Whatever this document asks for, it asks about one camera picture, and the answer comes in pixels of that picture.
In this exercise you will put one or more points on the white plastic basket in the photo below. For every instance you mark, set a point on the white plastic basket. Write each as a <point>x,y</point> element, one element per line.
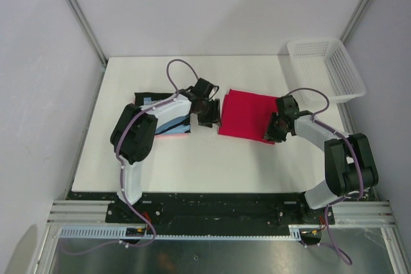
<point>325,65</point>

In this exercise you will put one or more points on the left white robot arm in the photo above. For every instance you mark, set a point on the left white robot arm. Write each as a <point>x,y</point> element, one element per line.
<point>135,131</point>

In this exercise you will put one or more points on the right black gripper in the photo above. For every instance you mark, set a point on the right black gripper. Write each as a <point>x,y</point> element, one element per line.
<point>270,133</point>

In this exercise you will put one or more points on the black printed t-shirt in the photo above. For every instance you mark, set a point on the black printed t-shirt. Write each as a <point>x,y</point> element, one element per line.
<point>177,126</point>

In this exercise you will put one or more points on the red t-shirt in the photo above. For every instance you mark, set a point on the red t-shirt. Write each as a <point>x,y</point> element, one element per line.
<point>246,115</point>

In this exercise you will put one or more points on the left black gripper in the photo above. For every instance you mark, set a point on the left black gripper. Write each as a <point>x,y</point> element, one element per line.
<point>214,117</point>

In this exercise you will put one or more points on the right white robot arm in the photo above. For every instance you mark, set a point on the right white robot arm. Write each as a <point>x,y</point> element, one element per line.
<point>349,165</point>

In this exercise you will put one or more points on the slotted cable duct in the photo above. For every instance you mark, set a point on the slotted cable duct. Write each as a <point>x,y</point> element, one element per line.
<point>131,233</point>

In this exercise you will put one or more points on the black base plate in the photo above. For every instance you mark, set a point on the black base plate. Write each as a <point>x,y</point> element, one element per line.
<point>278,208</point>

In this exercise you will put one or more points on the left aluminium corner post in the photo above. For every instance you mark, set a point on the left aluminium corner post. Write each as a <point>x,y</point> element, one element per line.
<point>87,30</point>

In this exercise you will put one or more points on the right aluminium corner post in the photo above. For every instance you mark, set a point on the right aluminium corner post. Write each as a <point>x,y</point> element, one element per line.
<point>355,20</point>

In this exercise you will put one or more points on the aluminium corner post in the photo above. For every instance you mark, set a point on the aluminium corner post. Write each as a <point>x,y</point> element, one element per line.
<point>355,20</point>
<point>87,30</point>

